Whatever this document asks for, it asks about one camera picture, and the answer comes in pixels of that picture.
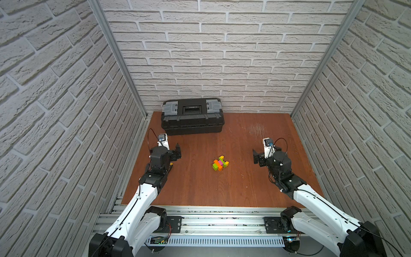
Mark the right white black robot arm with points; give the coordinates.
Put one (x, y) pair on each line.
(342, 234)

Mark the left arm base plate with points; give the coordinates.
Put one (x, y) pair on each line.
(170, 224)

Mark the black plastic toolbox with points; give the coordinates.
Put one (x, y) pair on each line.
(192, 116)

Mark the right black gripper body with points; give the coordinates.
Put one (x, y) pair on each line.
(263, 162)

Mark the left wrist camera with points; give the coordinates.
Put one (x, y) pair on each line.
(162, 140)

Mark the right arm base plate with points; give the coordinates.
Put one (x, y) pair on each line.
(276, 225)

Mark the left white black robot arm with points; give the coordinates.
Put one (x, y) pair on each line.
(139, 219)

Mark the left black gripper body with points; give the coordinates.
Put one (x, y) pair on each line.
(175, 153)

